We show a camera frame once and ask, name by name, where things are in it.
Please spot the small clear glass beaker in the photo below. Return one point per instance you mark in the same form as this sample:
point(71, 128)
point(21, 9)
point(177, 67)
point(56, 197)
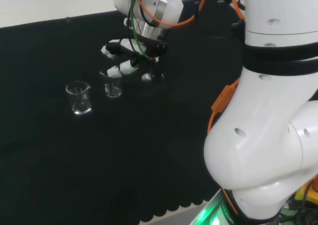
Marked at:
point(113, 88)

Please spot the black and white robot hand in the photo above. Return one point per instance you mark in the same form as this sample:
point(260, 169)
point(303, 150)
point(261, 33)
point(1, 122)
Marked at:
point(155, 48)

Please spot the black bench cloth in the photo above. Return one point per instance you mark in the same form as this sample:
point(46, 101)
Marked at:
point(99, 160)

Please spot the yellow stop button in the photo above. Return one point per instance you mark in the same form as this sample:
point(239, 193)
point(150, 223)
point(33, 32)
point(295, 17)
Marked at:
point(304, 194)

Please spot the large clear glass beaker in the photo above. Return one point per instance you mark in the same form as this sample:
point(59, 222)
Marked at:
point(79, 98)

